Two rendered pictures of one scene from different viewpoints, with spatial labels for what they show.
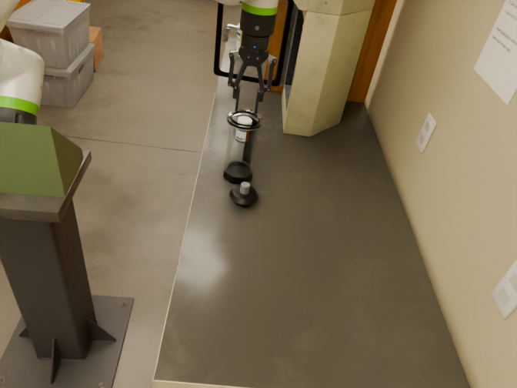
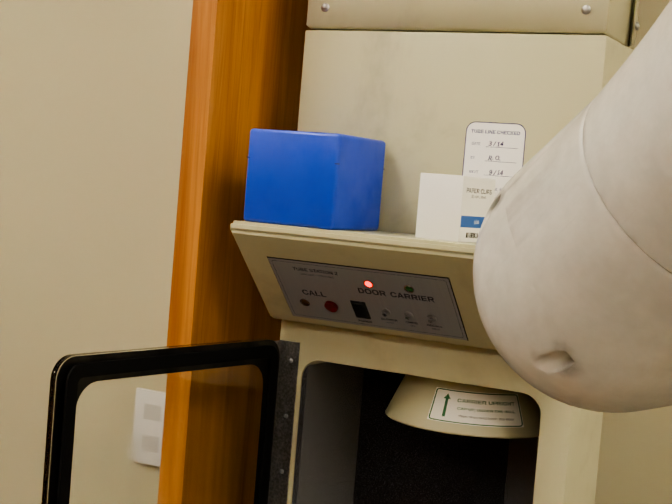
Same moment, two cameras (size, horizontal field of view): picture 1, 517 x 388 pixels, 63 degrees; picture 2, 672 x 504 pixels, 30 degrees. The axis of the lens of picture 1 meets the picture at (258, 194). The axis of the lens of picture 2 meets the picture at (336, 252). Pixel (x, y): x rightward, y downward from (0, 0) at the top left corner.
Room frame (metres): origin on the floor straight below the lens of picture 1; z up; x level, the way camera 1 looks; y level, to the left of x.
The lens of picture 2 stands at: (1.04, 1.05, 1.55)
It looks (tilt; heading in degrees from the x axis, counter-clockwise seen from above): 3 degrees down; 303
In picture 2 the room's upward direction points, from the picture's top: 5 degrees clockwise
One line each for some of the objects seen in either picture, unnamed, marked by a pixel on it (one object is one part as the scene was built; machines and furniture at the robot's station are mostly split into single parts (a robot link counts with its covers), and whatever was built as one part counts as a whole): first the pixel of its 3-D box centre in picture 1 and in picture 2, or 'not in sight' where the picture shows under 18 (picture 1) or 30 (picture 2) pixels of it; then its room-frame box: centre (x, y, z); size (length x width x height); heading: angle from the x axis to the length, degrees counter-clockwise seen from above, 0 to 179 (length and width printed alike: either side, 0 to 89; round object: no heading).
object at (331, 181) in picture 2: not in sight; (315, 180); (1.73, 0.02, 1.56); 0.10 x 0.10 x 0.09; 5
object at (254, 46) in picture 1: (254, 48); not in sight; (1.14, 0.08, 1.38); 0.08 x 0.07 x 0.09; 95
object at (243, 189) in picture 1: (244, 192); not in sight; (1.02, 0.04, 0.97); 0.09 x 0.09 x 0.07
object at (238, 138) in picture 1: (241, 146); not in sight; (1.14, 0.08, 1.06); 0.11 x 0.11 x 0.21
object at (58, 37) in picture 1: (54, 32); not in sight; (3.14, 1.77, 0.49); 0.60 x 0.42 x 0.33; 5
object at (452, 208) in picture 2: not in sight; (455, 208); (1.58, 0.01, 1.54); 0.05 x 0.05 x 0.06; 80
